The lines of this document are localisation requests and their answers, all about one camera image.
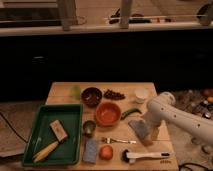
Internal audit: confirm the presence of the orange bowl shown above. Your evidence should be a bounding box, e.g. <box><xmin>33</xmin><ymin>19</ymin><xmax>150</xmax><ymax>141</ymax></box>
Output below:
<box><xmin>95</xmin><ymin>102</ymin><xmax>121</xmax><ymax>127</ymax></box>

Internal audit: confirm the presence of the white handled dish brush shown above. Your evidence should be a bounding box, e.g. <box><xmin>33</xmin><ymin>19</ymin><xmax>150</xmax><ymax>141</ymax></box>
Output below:
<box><xmin>121</xmin><ymin>150</ymin><xmax>170</xmax><ymax>163</ymax></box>

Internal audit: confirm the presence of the wooden table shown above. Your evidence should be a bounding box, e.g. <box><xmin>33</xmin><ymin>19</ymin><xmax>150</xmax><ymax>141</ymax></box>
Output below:
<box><xmin>37</xmin><ymin>82</ymin><xmax>178</xmax><ymax>171</ymax></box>

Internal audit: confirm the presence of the black cable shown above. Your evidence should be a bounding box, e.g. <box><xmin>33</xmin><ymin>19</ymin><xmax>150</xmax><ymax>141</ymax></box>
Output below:
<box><xmin>0</xmin><ymin>111</ymin><xmax>28</xmax><ymax>144</ymax></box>

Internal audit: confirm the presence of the light green leaf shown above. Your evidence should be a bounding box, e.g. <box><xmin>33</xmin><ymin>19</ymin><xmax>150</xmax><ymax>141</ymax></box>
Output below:
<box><xmin>71</xmin><ymin>85</ymin><xmax>81</xmax><ymax>100</ymax></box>

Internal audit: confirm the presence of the white cup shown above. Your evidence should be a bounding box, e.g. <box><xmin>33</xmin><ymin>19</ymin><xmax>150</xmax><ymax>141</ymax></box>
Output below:
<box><xmin>135</xmin><ymin>88</ymin><xmax>148</xmax><ymax>104</ymax></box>

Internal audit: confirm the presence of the yellow corn cob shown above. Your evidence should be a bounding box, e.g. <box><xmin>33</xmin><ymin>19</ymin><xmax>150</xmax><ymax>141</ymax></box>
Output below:
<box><xmin>33</xmin><ymin>141</ymin><xmax>59</xmax><ymax>163</ymax></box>

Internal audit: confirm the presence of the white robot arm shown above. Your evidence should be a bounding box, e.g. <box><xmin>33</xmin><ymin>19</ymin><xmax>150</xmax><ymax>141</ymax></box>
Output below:
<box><xmin>144</xmin><ymin>92</ymin><xmax>213</xmax><ymax>147</ymax></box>

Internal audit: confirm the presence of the grey triangular towel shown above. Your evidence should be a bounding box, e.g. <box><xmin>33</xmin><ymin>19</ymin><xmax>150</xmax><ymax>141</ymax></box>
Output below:
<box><xmin>128</xmin><ymin>120</ymin><xmax>152</xmax><ymax>145</ymax></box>

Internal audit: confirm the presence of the orange fruit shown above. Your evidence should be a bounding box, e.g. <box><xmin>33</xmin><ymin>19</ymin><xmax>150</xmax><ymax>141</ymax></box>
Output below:
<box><xmin>99</xmin><ymin>145</ymin><xmax>113</xmax><ymax>160</ymax></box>

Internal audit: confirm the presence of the grey sponge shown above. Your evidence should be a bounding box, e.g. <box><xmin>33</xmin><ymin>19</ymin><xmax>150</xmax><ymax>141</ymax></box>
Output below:
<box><xmin>83</xmin><ymin>139</ymin><xmax>97</xmax><ymax>164</ymax></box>

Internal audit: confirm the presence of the wooden block brush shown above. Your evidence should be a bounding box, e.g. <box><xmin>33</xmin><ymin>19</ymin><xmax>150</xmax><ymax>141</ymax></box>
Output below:
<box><xmin>50</xmin><ymin>120</ymin><xmax>68</xmax><ymax>142</ymax></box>

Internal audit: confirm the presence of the silver fork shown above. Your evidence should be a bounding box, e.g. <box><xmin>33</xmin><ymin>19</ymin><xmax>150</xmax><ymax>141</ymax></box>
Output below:
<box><xmin>101</xmin><ymin>137</ymin><xmax>137</xmax><ymax>144</ymax></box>

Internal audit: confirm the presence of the green chili pepper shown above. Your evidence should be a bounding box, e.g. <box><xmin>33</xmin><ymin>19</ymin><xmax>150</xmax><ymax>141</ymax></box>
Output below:
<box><xmin>120</xmin><ymin>108</ymin><xmax>142</xmax><ymax>120</ymax></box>

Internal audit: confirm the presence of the green plastic tray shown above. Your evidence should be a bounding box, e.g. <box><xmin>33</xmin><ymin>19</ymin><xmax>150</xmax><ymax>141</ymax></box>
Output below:
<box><xmin>22</xmin><ymin>104</ymin><xmax>83</xmax><ymax>167</ymax></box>

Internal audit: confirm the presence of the small metal cup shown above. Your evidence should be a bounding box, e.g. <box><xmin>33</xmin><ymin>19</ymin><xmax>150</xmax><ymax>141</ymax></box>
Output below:
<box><xmin>83</xmin><ymin>120</ymin><xmax>96</xmax><ymax>137</ymax></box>

